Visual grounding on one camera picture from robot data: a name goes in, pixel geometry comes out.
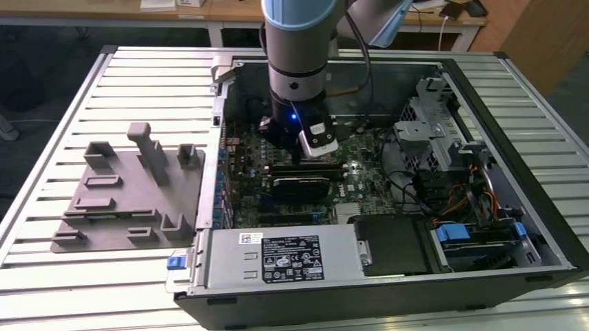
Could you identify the round coin battery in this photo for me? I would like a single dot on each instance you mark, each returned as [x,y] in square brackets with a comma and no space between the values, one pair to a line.
[360,127]

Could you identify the black expansion slot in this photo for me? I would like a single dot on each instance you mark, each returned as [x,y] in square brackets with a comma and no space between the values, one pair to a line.
[284,220]

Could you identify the grey parts rack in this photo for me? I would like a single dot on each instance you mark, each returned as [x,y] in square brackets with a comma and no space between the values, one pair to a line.
[124,193]

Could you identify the grey power supply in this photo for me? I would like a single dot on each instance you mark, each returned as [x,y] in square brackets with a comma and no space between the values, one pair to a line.
[230,262]

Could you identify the wooden cabinet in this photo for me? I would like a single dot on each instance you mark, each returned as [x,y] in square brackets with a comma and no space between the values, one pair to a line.
[542,41]

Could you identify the black device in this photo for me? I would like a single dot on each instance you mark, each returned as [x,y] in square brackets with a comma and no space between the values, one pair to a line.
[475,7]
[453,9]

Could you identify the green motherboard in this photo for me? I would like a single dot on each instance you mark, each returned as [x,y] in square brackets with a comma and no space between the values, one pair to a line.
[367,193]

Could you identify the black PC case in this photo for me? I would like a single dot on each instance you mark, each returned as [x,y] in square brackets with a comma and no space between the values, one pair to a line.
[322,310]

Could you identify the blue disk carrier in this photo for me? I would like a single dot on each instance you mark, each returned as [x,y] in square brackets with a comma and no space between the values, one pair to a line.
[449,234]

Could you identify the white box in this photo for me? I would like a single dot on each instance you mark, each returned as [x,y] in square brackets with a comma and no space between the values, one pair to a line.
[156,3]
[191,2]

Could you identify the blue bay latch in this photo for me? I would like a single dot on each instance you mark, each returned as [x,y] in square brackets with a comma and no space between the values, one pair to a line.
[519,231]

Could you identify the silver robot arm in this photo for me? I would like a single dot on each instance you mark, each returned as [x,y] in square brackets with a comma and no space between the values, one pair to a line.
[296,58]

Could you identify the blue case latch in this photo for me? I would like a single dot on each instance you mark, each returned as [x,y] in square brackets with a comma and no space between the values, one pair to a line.
[175,263]

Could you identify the metal disk bay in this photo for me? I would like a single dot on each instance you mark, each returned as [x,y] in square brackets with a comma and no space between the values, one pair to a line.
[529,255]

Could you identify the black plastic shroud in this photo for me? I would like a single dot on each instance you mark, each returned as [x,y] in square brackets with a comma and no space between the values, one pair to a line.
[395,245]

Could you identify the silver chipset heatsink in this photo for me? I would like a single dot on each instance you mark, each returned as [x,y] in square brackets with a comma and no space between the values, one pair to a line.
[347,213]

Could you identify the metal drive cage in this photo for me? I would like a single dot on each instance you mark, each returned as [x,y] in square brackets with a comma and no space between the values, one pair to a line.
[433,113]

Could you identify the black graphics card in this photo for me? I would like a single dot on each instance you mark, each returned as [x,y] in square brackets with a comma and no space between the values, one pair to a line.
[299,189]

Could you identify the green RAM stick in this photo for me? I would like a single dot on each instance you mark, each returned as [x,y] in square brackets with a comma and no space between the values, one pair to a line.
[108,216]

